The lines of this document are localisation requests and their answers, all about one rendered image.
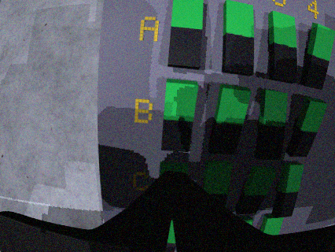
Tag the grey switch panel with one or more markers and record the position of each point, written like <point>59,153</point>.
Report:
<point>237,94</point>

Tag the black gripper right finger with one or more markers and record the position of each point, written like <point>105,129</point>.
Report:
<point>202,224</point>

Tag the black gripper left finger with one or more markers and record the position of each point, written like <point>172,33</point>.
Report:
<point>142,227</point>

